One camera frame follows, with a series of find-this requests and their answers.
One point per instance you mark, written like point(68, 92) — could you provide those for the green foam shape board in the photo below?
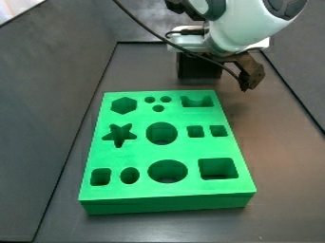
point(163, 155)

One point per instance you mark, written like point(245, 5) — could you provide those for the brown star prism block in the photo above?
point(252, 72)

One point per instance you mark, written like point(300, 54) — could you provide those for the dark grey curved fixture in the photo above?
point(194, 68)

